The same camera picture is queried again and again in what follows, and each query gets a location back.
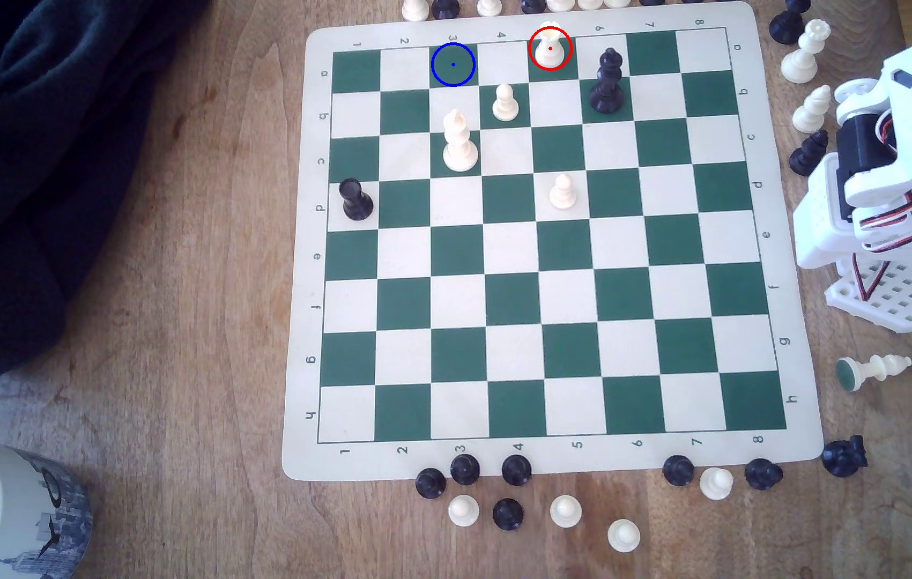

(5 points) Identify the white king chess piece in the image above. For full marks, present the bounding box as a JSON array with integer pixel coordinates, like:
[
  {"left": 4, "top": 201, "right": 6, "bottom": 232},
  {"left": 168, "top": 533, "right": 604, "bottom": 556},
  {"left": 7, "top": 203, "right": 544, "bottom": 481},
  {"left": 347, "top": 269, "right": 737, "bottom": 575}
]
[{"left": 442, "top": 108, "right": 479, "bottom": 173}]

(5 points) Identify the white bishop chess piece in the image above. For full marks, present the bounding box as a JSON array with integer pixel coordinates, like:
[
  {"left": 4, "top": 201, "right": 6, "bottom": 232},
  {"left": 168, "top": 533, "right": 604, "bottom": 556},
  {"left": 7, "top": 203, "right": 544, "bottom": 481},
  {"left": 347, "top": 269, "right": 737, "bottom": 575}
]
[
  {"left": 835, "top": 354, "right": 912, "bottom": 394},
  {"left": 792, "top": 84, "right": 833, "bottom": 135}
]

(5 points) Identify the red white servo wire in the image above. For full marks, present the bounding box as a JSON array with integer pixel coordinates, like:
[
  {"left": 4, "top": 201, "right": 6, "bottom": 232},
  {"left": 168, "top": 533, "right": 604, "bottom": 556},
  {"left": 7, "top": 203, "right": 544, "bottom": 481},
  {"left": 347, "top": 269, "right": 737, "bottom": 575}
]
[{"left": 850, "top": 253, "right": 891, "bottom": 302}]

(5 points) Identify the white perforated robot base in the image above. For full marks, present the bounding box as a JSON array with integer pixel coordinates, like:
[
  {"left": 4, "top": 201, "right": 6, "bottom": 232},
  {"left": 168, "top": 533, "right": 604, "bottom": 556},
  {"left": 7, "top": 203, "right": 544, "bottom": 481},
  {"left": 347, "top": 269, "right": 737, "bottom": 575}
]
[{"left": 824, "top": 253, "right": 912, "bottom": 334}]

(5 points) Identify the white mug with skyline print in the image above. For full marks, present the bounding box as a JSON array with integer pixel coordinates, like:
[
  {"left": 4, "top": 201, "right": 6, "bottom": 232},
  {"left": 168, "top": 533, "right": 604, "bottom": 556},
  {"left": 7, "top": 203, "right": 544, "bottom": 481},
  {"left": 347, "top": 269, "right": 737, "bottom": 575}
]
[{"left": 0, "top": 430, "right": 93, "bottom": 579}]

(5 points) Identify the white rook chess piece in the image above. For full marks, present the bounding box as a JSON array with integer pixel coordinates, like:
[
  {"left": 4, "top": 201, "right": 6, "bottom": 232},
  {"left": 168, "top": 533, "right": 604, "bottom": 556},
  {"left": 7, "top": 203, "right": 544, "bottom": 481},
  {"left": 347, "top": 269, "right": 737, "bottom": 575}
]
[{"left": 533, "top": 21, "right": 568, "bottom": 69}]

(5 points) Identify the dark navy cloth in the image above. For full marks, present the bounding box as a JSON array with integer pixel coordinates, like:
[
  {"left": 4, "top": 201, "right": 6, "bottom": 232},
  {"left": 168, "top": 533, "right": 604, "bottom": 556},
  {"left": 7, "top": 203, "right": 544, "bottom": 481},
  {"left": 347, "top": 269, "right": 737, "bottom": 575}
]
[{"left": 0, "top": 0, "right": 211, "bottom": 385}]

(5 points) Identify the white queen chess piece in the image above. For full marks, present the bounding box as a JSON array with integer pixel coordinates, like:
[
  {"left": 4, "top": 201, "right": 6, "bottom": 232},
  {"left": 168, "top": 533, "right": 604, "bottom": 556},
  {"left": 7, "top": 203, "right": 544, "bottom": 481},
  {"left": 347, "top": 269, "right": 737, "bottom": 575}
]
[{"left": 781, "top": 19, "right": 832, "bottom": 85}]

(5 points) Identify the green and white chess mat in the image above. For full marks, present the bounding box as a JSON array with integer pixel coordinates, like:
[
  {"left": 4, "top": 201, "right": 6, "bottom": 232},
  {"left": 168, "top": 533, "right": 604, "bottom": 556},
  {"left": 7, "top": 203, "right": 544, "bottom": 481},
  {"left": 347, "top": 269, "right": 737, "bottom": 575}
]
[{"left": 281, "top": 2, "right": 825, "bottom": 484}]

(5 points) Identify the black rook chess piece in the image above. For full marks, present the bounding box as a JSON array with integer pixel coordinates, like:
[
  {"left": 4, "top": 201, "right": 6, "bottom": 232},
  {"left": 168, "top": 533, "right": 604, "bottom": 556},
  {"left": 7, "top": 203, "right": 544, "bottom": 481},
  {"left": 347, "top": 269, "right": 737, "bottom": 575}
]
[{"left": 339, "top": 177, "right": 375, "bottom": 222}]

